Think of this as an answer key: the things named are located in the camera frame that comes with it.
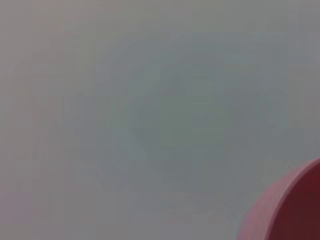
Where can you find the pink plastic bowl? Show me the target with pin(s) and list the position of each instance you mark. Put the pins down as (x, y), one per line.
(295, 207)

